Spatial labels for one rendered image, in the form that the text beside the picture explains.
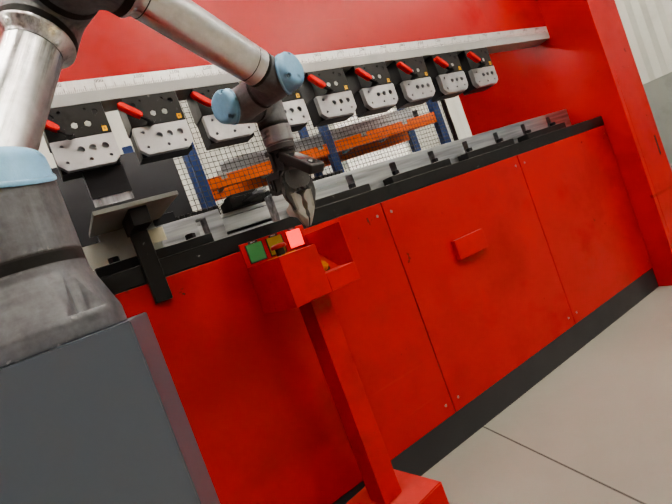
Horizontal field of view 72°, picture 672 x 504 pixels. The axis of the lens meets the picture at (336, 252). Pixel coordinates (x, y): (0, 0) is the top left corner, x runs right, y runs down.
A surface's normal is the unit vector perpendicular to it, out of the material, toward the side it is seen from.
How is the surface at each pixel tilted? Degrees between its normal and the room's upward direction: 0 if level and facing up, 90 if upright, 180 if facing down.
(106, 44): 90
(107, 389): 90
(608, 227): 90
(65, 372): 90
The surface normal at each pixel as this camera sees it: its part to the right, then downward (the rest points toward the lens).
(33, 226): 0.72, -0.24
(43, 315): 0.33, -0.41
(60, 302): 0.54, -0.49
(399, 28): 0.49, -0.15
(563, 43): -0.80, 0.32
